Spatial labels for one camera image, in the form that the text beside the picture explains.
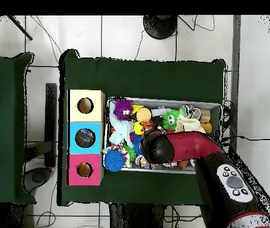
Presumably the blue spiky ball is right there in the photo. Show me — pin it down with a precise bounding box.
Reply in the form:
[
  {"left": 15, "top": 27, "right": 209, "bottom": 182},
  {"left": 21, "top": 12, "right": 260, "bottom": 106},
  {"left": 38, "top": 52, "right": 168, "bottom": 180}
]
[{"left": 103, "top": 148, "right": 126, "bottom": 173}]

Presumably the cream waffle cloth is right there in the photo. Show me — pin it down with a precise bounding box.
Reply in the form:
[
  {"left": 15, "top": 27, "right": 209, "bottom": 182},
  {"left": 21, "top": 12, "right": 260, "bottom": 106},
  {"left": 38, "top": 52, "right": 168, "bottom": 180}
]
[{"left": 174, "top": 114, "right": 207, "bottom": 134}]

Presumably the wooden three-hole box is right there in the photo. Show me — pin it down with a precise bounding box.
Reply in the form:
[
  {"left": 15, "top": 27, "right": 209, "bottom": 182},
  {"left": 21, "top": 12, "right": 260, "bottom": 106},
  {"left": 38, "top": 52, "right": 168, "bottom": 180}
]
[{"left": 66, "top": 89, "right": 106, "bottom": 186}]

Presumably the shallow mesh bin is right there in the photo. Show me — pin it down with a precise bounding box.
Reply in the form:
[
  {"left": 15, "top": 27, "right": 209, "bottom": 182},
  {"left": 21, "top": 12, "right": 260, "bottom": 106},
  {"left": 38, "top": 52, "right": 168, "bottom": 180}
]
[{"left": 103, "top": 96, "right": 223, "bottom": 176}]

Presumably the yellow smiley ball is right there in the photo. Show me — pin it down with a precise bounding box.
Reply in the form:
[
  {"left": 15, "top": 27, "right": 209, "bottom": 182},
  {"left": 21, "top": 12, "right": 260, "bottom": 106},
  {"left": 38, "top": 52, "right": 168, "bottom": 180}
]
[{"left": 132, "top": 121, "right": 145, "bottom": 135}]

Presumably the orange foam disc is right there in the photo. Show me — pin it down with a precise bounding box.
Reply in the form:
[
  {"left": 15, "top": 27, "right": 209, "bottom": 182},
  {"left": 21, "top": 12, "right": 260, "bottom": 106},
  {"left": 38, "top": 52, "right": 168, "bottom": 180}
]
[{"left": 136, "top": 107, "right": 153, "bottom": 123}]

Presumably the light blue waffle cloth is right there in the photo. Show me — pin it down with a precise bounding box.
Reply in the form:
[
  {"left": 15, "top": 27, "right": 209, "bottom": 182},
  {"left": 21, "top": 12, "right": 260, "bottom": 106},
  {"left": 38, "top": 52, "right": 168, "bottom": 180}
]
[{"left": 107, "top": 100, "right": 134, "bottom": 147}]

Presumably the purple spiky ball with eyes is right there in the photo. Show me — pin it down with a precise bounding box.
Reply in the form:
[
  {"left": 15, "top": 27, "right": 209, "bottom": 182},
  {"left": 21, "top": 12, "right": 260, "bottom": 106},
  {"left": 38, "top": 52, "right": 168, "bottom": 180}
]
[{"left": 113, "top": 99, "right": 134, "bottom": 121}]

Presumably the confetti print cloth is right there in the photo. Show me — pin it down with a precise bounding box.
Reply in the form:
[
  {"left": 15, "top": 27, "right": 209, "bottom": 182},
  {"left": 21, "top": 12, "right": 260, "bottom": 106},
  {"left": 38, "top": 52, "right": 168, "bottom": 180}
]
[{"left": 101, "top": 144, "right": 132, "bottom": 170}]

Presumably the green spiky ball with eyes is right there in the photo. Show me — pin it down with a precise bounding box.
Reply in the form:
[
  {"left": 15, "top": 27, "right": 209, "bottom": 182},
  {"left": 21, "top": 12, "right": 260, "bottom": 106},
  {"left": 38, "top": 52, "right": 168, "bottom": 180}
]
[{"left": 161, "top": 109, "right": 180, "bottom": 131}]

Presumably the dark green tablecloth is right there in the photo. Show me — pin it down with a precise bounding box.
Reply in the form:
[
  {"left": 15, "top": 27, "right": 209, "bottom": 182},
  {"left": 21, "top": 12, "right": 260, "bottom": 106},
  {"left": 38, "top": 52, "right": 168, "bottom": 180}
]
[{"left": 57, "top": 49, "right": 226, "bottom": 207}]

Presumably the wooden block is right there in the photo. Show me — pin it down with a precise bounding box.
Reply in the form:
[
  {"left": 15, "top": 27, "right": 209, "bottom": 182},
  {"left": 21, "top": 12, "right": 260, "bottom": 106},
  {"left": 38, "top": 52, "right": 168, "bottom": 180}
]
[{"left": 199, "top": 109, "right": 211, "bottom": 124}]

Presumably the orange plush toy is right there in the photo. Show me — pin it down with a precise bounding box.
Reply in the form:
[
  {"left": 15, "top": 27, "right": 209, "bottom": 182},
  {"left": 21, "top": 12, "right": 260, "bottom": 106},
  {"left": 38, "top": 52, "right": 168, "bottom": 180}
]
[{"left": 200, "top": 122, "right": 213, "bottom": 134}]

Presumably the black upright panel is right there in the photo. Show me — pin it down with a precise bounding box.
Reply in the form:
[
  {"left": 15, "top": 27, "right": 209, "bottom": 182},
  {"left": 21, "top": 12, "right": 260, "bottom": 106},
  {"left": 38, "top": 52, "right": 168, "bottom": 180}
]
[{"left": 45, "top": 83, "right": 58, "bottom": 168}]

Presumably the black round stand base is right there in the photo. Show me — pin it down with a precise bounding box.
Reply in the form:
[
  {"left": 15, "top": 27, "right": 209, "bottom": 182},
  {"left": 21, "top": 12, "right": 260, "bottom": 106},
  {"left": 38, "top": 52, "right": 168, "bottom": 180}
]
[{"left": 142, "top": 15, "right": 178, "bottom": 40}]

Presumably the grey stand foot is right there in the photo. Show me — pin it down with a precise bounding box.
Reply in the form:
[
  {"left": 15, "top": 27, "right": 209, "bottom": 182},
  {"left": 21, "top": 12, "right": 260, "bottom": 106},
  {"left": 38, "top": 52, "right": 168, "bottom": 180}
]
[{"left": 23, "top": 166, "right": 53, "bottom": 194}]

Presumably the green cloth side table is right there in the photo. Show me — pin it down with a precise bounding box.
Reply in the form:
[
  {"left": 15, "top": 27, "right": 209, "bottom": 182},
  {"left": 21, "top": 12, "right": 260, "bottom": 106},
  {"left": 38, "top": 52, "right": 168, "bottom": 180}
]
[{"left": 0, "top": 52, "right": 36, "bottom": 205}]

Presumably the black rod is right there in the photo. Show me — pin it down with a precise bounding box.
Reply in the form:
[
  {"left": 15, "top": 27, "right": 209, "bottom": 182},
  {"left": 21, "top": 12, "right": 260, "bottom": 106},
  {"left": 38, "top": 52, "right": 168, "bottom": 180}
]
[{"left": 7, "top": 15, "right": 33, "bottom": 41}]

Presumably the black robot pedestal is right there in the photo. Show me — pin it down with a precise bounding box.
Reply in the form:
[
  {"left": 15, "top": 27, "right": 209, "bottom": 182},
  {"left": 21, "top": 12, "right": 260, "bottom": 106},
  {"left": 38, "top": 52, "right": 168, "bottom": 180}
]
[{"left": 108, "top": 203, "right": 167, "bottom": 228}]

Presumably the long black cable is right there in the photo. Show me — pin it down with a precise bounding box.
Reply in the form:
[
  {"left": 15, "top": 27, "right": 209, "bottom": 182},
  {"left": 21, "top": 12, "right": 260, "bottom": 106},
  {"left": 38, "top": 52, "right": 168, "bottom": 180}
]
[{"left": 221, "top": 134, "right": 270, "bottom": 144}]

